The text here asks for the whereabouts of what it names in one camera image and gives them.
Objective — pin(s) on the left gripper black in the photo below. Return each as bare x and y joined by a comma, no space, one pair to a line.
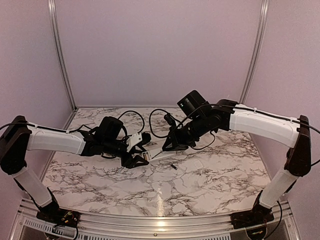
130,161

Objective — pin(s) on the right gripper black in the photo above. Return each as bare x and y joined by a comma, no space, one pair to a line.
177,141

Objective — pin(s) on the white remote control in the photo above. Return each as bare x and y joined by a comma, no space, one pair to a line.
164,155

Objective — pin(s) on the white battery cover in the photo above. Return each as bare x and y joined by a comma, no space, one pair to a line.
198,164

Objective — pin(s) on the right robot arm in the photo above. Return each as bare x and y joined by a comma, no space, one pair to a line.
229,115

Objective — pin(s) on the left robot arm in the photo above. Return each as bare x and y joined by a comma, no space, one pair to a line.
110,140

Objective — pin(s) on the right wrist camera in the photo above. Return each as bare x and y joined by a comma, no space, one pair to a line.
171,120

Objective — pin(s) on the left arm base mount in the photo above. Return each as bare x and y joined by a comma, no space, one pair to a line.
59,216

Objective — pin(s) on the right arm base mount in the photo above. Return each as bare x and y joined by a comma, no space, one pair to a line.
249,218

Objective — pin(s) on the front aluminium rail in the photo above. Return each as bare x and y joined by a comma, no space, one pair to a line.
99,226

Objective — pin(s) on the right aluminium frame post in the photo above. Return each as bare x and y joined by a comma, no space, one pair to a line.
261,28

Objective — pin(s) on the aluminium frame post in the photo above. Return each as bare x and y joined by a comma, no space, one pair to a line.
59,52
261,28

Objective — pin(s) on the left aluminium frame post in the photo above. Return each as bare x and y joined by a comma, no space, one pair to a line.
59,52

